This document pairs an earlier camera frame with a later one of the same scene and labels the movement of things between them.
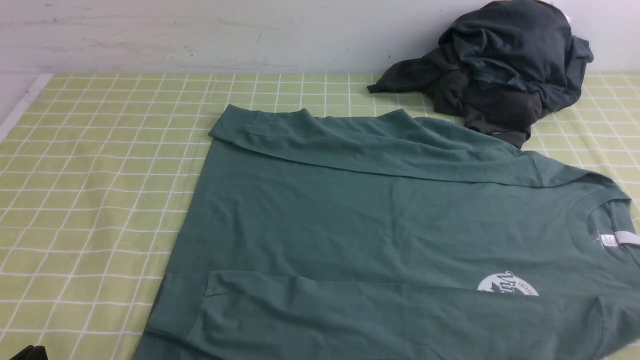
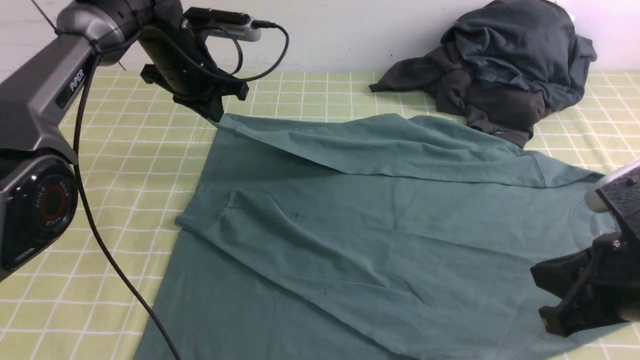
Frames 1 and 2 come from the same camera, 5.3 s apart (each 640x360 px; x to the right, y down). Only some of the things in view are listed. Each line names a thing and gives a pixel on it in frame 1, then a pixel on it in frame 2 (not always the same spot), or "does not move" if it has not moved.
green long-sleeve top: (379, 235) does not move
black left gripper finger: (31, 352) → (180, 64)
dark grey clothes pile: (496, 64) does not move
